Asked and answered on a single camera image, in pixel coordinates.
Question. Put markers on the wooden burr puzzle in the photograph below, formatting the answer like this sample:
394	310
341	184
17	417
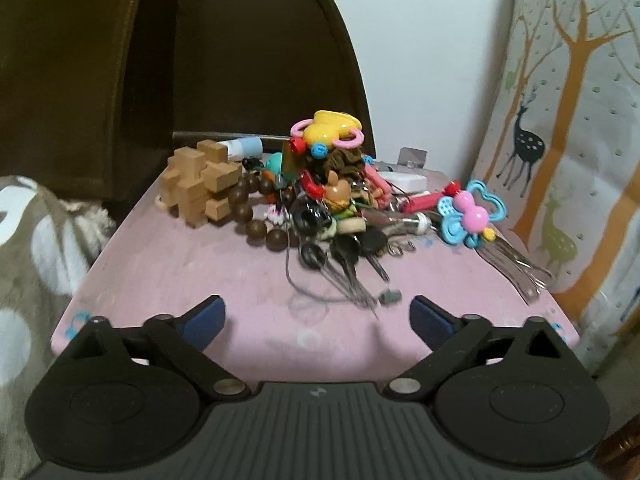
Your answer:
195	184

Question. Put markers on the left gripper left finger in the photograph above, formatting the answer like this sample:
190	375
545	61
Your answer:
181	342

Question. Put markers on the blue pink teether toy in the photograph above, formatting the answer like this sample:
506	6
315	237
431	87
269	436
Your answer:
466	217

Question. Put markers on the yellow duck rattle toy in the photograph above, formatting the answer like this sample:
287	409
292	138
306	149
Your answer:
330	129

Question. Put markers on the grey polka dot blanket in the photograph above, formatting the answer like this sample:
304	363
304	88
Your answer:
47	248

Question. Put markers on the black key bunch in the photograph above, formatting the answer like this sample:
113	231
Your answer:
337	265

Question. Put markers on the white blue tube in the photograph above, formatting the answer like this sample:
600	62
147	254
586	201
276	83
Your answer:
243	147

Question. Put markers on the burger keychain toy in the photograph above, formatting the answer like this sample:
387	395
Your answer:
337	196

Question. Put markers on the deer print curtain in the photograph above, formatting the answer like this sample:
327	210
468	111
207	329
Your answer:
562	151

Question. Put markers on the white rectangular box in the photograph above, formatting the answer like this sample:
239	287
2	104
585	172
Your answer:
402	183

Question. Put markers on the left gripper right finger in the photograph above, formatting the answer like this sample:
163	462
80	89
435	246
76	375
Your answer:
454	344

